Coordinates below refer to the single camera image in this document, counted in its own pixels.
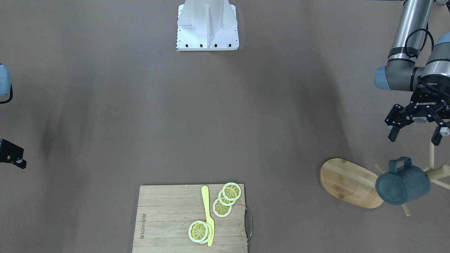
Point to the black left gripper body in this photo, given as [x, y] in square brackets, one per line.
[429, 104]

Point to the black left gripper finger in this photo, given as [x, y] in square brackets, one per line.
[441, 130]
[397, 118]

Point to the dark blue cup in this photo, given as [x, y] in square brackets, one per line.
[402, 183]

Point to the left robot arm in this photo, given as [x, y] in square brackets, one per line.
[418, 64]

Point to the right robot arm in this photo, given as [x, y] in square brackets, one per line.
[6, 88]

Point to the wooden cup storage rack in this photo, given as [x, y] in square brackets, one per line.
[355, 185]

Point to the lemon slice near edge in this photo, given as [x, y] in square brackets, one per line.
[231, 191]

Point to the lemon slice middle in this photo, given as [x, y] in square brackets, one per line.
[224, 201]

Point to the lemon slice far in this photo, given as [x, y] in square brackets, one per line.
[221, 210]

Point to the yellow plastic knife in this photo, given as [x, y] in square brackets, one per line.
[207, 207]

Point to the lemon slice under knife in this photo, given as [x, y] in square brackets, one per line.
[209, 233]

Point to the lemon slice top pair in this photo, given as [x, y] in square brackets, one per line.
[197, 231]

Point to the wooden cutting board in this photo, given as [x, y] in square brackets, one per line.
[165, 213]

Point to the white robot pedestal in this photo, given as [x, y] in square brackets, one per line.
[207, 25]

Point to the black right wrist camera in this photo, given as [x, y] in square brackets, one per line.
[11, 153]

